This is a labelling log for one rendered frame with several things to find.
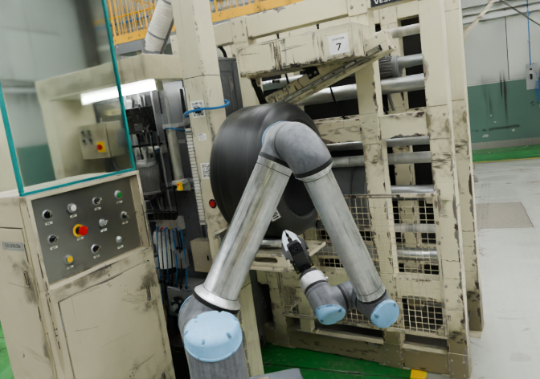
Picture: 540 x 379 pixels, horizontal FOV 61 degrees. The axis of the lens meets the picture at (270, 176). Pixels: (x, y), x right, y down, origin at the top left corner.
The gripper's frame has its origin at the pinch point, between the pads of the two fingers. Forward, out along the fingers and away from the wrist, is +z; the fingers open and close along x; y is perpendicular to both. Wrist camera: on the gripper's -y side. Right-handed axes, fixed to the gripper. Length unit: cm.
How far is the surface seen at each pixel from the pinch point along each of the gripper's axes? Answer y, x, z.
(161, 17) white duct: -26, -3, 145
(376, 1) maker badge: -16, 90, 80
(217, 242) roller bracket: 23.2, -28.5, 29.3
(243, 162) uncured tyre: -14.3, -1.4, 28.3
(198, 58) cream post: -30, 3, 85
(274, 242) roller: 21.0, -5.9, 12.7
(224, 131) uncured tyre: -17, -2, 47
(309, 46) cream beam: -19, 49, 69
